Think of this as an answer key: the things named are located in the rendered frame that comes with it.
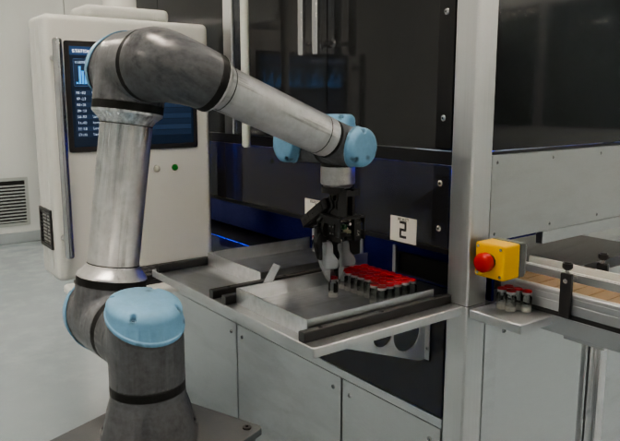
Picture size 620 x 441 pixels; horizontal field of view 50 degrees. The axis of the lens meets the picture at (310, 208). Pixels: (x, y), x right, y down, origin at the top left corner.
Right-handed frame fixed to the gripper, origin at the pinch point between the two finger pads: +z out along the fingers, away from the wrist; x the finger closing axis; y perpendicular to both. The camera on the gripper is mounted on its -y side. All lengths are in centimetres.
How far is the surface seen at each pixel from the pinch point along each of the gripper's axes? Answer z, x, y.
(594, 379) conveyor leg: 18, 33, 45
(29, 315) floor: 93, 5, -305
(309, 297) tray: 5.3, -4.6, -2.1
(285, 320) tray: 4.1, -19.7, 10.3
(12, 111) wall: -28, 55, -533
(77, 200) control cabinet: -10, -31, -78
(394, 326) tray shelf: 5.6, -1.9, 22.3
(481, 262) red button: -6.3, 14.5, 29.7
